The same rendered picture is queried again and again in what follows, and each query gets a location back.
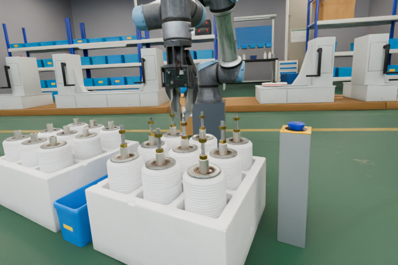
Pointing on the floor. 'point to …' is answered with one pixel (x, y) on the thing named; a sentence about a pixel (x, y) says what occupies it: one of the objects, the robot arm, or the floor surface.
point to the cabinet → (286, 68)
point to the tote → (288, 77)
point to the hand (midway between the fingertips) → (183, 115)
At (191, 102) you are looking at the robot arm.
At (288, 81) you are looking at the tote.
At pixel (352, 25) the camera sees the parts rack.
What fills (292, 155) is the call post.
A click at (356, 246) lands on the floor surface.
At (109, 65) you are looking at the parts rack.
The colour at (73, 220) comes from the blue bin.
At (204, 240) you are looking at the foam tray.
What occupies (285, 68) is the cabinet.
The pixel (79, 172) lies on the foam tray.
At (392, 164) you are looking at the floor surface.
